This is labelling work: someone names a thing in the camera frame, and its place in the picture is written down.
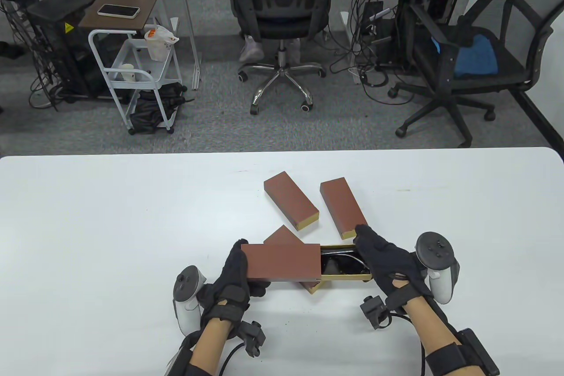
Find person's right hand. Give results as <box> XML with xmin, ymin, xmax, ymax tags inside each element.
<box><xmin>352</xmin><ymin>224</ymin><xmax>435</xmax><ymax>309</ymax></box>

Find person's left hand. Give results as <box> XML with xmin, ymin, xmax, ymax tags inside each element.
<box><xmin>196</xmin><ymin>244</ymin><xmax>271</xmax><ymax>329</ymax></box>

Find black sunglasses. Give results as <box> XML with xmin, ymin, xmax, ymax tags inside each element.
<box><xmin>319</xmin><ymin>249</ymin><xmax>372</xmax><ymax>275</ymax></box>

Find brown storage box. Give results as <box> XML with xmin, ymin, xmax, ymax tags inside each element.
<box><xmin>263</xmin><ymin>225</ymin><xmax>323</xmax><ymax>295</ymax></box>
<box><xmin>263</xmin><ymin>170</ymin><xmax>320</xmax><ymax>231</ymax></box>
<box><xmin>319</xmin><ymin>177</ymin><xmax>369</xmax><ymax>240</ymax></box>
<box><xmin>240</xmin><ymin>242</ymin><xmax>374</xmax><ymax>284</ymax></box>

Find person's left forearm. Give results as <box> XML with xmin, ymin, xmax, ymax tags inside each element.
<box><xmin>189</xmin><ymin>319</ymin><xmax>234</xmax><ymax>370</ymax></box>

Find person's right forearm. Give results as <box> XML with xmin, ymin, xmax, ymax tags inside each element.
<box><xmin>402</xmin><ymin>296</ymin><xmax>468</xmax><ymax>376</ymax></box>

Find grey white handheld controller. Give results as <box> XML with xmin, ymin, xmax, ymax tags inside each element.
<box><xmin>173</xmin><ymin>265</ymin><xmax>208</xmax><ymax>336</ymax></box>
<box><xmin>415</xmin><ymin>231</ymin><xmax>461</xmax><ymax>305</ymax></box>

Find black bag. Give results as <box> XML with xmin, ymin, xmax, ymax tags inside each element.
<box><xmin>129</xmin><ymin>82</ymin><xmax>195</xmax><ymax>134</ymax></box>

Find blue seat cushion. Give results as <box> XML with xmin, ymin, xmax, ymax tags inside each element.
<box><xmin>454</xmin><ymin>34</ymin><xmax>499</xmax><ymax>78</ymax></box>

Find black computer tower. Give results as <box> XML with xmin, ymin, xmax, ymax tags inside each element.
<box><xmin>362</xmin><ymin>0</ymin><xmax>398</xmax><ymax>69</ymax></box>

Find black mesh armchair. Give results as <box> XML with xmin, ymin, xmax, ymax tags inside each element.
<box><xmin>388</xmin><ymin>0</ymin><xmax>554</xmax><ymax>148</ymax></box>

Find white rolling cart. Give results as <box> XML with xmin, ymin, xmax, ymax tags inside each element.
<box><xmin>88</xmin><ymin>29</ymin><xmax>182</xmax><ymax>135</ymax></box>

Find white plastic bag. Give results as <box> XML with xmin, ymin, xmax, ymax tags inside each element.
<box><xmin>144</xmin><ymin>24</ymin><xmax>180</xmax><ymax>62</ymax></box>

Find black office chair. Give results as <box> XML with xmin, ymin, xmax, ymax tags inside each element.
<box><xmin>225</xmin><ymin>0</ymin><xmax>338</xmax><ymax>115</ymax></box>

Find white smartphone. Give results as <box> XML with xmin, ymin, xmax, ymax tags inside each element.
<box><xmin>97</xmin><ymin>4</ymin><xmax>141</xmax><ymax>20</ymax></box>

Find black computer cabinet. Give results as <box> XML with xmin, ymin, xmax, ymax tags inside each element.
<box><xmin>23</xmin><ymin>0</ymin><xmax>111</xmax><ymax>100</ymax></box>

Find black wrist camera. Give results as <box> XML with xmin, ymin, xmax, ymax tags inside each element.
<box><xmin>238</xmin><ymin>321</ymin><xmax>267</xmax><ymax>358</ymax></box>
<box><xmin>360</xmin><ymin>296</ymin><xmax>391</xmax><ymax>331</ymax></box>

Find aluminium frame post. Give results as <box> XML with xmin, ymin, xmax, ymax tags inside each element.
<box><xmin>171</xmin><ymin>0</ymin><xmax>203</xmax><ymax>91</ymax></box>

